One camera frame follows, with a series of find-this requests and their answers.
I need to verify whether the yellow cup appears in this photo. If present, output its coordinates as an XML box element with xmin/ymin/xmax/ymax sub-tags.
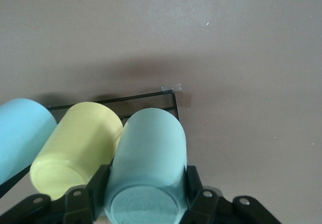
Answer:
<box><xmin>29</xmin><ymin>101</ymin><xmax>124</xmax><ymax>201</ymax></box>

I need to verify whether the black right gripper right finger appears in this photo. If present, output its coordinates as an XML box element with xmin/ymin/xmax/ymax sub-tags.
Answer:
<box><xmin>183</xmin><ymin>165</ymin><xmax>223</xmax><ymax>224</ymax></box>

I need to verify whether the black wire cup rack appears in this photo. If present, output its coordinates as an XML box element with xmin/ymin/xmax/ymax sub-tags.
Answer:
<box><xmin>0</xmin><ymin>90</ymin><xmax>181</xmax><ymax>199</ymax></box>

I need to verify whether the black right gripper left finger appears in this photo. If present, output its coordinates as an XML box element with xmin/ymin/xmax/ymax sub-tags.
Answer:
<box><xmin>62</xmin><ymin>165</ymin><xmax>111</xmax><ymax>224</ymax></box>

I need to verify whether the clear tape piece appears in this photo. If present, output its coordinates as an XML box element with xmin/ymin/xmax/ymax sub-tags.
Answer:
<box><xmin>160</xmin><ymin>83</ymin><xmax>182</xmax><ymax>92</ymax></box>

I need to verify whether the light blue cup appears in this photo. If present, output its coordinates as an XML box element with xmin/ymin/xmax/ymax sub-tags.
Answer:
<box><xmin>0</xmin><ymin>98</ymin><xmax>58</xmax><ymax>186</ymax></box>

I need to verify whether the pale green cup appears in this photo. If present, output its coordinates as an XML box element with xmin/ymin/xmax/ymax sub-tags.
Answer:
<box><xmin>104</xmin><ymin>107</ymin><xmax>189</xmax><ymax>224</ymax></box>

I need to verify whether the brown tape patch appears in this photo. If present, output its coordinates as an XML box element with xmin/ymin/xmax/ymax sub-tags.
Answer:
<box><xmin>176</xmin><ymin>92</ymin><xmax>194</xmax><ymax>108</ymax></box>

